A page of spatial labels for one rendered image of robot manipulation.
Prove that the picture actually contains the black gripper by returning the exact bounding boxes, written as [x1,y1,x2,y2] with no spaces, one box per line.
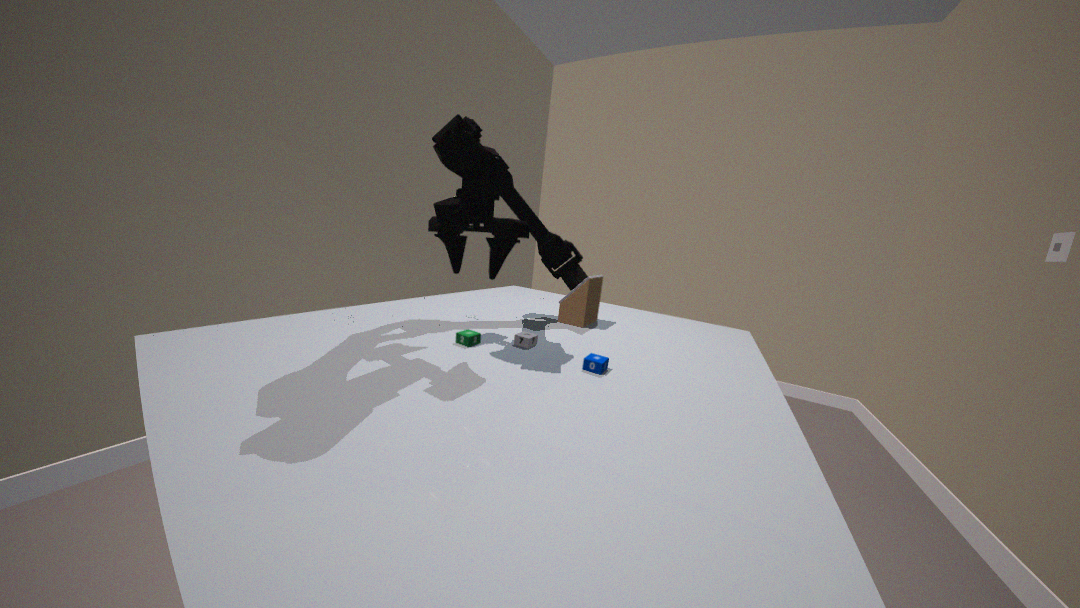
[428,183,530,279]

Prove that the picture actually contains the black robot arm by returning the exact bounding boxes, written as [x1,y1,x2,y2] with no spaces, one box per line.
[432,114,588,291]

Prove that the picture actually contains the blue block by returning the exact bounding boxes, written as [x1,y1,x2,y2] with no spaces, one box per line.
[583,353,609,375]

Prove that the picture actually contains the green block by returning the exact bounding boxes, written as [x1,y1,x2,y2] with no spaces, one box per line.
[455,330,481,347]

